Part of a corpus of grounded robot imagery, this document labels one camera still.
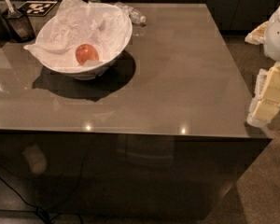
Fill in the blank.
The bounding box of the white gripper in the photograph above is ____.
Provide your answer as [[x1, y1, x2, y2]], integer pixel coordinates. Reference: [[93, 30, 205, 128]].
[[245, 6, 280, 127]]

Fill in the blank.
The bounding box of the red apple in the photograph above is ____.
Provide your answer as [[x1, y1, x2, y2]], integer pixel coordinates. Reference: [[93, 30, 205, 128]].
[[76, 44, 99, 65]]

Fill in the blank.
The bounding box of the white bowl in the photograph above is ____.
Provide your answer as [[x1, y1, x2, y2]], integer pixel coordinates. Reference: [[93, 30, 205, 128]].
[[35, 2, 133, 81]]

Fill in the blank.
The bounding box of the white crumpled paper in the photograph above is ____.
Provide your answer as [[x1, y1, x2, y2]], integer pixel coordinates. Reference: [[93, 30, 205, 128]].
[[23, 0, 132, 73]]

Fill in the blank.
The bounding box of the black fiducial marker card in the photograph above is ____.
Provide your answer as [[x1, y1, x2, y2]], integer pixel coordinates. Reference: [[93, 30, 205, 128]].
[[20, 1, 57, 17]]

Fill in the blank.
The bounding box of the black scoop with white handle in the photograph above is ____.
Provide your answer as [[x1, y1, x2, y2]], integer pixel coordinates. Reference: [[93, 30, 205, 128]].
[[2, 0, 35, 43]]

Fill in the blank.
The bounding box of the black floor cable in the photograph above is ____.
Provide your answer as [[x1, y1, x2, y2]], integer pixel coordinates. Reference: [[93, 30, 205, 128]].
[[0, 166, 85, 224]]

